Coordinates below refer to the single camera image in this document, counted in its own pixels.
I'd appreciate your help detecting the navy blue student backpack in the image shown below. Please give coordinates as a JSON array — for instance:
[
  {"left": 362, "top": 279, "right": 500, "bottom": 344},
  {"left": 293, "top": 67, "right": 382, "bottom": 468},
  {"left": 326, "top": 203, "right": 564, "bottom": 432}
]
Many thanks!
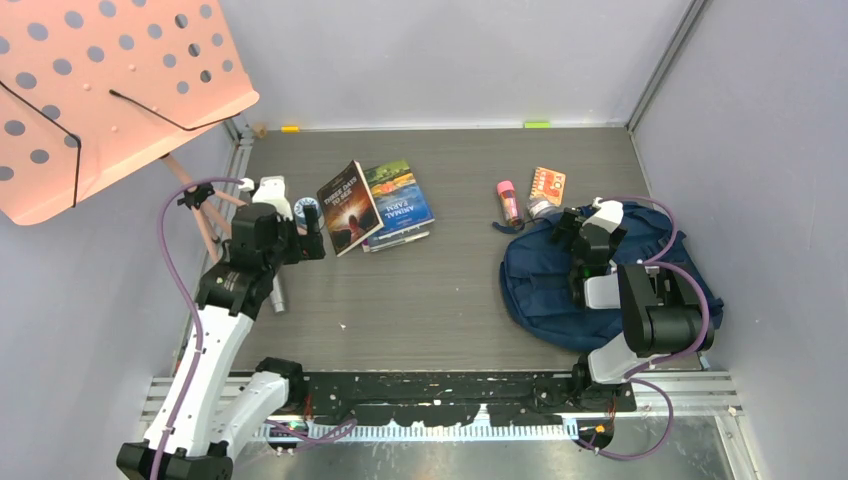
[{"left": 498, "top": 201, "right": 725, "bottom": 353}]

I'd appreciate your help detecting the pink capped tube bottle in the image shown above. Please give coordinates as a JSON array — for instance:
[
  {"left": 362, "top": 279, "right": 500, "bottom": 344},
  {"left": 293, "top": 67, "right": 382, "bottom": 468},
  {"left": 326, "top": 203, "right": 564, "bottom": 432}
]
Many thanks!
[{"left": 496, "top": 180, "right": 523, "bottom": 229}]

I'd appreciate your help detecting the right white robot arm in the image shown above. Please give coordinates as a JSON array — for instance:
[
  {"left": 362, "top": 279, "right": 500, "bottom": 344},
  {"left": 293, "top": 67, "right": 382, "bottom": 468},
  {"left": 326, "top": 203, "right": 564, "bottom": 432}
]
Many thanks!
[{"left": 550, "top": 198, "right": 711, "bottom": 411}]

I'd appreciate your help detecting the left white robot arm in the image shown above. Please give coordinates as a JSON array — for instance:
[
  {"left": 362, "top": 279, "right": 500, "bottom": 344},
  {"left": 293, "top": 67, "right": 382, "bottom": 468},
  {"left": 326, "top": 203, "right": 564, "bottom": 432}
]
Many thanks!
[{"left": 116, "top": 176, "right": 325, "bottom": 479}]

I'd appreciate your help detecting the blue patterned tape roll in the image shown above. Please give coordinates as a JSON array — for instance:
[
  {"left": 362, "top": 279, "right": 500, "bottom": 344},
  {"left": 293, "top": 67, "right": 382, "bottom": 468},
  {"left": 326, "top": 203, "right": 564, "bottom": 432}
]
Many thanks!
[{"left": 293, "top": 197, "right": 325, "bottom": 234}]

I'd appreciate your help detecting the clear tape roll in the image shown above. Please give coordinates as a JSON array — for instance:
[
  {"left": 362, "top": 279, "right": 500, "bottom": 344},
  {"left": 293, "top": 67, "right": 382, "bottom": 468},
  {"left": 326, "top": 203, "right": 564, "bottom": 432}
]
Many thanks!
[{"left": 527, "top": 197, "right": 558, "bottom": 221}]

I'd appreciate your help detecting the orange small notebook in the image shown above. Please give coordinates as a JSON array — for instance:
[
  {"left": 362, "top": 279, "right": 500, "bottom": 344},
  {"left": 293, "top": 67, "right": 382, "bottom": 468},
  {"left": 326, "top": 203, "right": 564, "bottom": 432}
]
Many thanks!
[{"left": 529, "top": 167, "right": 567, "bottom": 206}]

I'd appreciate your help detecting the dark Three Days book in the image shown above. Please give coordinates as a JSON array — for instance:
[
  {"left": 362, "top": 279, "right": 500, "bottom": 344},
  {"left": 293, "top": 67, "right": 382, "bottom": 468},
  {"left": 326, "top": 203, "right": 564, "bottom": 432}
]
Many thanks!
[{"left": 316, "top": 160, "right": 384, "bottom": 257}]

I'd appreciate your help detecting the blue Animal Farm book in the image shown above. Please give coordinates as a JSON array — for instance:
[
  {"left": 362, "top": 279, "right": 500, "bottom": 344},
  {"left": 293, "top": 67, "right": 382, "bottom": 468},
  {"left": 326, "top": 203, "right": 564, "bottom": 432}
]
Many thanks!
[{"left": 362, "top": 159, "right": 435, "bottom": 253}]

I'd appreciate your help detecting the pink perforated music stand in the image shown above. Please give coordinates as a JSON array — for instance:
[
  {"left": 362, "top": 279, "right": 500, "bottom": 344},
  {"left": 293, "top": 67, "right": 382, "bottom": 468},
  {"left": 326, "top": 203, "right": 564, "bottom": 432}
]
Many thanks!
[{"left": 1, "top": 1, "right": 259, "bottom": 226}]

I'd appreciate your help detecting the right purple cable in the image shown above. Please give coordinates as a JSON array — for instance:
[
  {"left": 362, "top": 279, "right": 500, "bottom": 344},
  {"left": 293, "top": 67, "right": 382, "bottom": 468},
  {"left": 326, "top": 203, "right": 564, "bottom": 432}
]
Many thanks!
[{"left": 576, "top": 196, "right": 711, "bottom": 462}]

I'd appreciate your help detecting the black mounting base plate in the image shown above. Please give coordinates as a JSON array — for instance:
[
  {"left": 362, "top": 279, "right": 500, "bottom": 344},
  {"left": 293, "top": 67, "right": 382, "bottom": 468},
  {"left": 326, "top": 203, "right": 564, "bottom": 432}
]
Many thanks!
[{"left": 286, "top": 371, "right": 637, "bottom": 427}]

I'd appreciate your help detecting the aluminium frame rail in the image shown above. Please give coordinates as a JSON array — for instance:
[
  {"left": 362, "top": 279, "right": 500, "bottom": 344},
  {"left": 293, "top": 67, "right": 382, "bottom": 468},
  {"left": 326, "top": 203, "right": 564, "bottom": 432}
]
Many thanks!
[{"left": 140, "top": 370, "right": 743, "bottom": 444}]

